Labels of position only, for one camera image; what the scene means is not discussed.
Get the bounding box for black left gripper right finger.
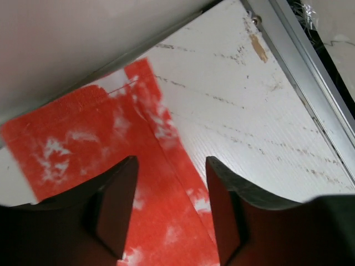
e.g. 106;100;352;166
206;156;354;265

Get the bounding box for orange tie-dye trousers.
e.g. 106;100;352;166
1;58;219;265

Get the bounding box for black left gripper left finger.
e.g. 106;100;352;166
1;156;138;265

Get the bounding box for aluminium table edge rail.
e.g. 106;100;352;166
242;1;354;180

